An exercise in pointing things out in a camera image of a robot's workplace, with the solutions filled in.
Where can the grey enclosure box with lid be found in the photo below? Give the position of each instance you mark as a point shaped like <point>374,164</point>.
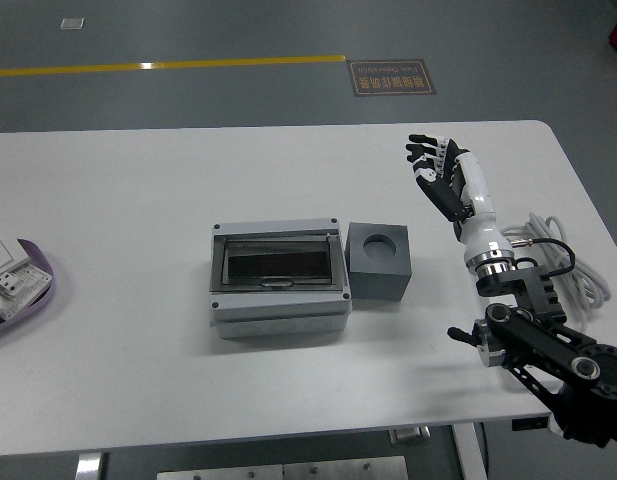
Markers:
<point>278,305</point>

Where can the dark grey cube with hole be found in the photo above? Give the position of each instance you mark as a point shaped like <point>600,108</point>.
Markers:
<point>378,285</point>

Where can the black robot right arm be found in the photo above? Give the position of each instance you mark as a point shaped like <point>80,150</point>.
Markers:
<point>538,340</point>

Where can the yellow floor tape line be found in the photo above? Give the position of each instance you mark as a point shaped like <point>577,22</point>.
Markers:
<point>188,64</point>

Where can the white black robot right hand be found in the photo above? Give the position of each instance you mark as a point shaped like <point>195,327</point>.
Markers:
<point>480,230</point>

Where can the purple tray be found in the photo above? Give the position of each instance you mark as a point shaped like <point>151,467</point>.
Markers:
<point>47,282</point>

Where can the white table leg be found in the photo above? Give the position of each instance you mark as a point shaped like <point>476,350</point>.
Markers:
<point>89,465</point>
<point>470,452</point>

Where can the white socket module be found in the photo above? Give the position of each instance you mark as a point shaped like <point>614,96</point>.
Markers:
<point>7,285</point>

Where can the small metal floor plate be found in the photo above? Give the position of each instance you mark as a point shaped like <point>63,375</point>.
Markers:
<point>72,23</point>

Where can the metal table bracket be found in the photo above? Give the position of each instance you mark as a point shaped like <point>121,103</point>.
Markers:
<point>410,434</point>

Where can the grey metal base plate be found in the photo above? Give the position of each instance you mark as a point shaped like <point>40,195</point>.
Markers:
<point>288,471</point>

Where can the brown floor sign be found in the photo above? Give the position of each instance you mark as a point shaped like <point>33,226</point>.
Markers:
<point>391,77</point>

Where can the black under-table control box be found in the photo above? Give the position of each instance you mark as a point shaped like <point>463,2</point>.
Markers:
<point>529,424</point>

